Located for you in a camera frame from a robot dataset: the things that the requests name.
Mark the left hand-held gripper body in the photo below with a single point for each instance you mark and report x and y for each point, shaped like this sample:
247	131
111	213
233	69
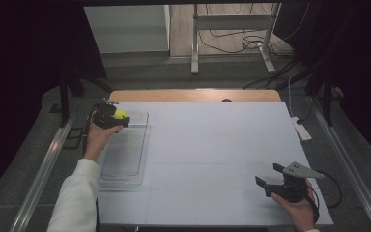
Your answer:
103	115

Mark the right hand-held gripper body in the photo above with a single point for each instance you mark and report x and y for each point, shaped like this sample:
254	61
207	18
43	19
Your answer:
291	188

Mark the yellow tennis ball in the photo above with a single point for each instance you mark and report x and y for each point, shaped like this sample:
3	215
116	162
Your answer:
121	113

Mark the clear plastic tray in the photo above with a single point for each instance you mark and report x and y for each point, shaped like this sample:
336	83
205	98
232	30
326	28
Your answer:
125	151

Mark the person's right hand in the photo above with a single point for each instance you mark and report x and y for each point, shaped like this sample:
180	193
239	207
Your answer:
299	212

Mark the person's left hand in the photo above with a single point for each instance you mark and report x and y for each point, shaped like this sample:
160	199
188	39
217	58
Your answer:
97	140

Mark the black stand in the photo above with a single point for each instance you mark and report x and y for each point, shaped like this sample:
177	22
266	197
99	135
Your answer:
327	103
65	100

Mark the white power strip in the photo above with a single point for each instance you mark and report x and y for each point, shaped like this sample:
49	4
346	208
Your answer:
301	129

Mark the wooden table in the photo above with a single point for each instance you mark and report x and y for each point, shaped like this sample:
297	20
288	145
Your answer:
174	95

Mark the white cabinet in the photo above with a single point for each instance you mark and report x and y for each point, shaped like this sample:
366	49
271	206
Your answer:
125	29

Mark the dark curtain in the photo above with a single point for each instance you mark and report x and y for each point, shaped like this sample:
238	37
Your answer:
19	64
360	64

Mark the black square frame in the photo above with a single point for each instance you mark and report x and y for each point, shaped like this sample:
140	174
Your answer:
67	141

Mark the aluminium rail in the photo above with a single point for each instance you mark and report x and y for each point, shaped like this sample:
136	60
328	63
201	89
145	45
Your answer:
42	174
351	167

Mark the metal desk frame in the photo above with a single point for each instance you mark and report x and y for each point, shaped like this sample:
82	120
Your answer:
232	22

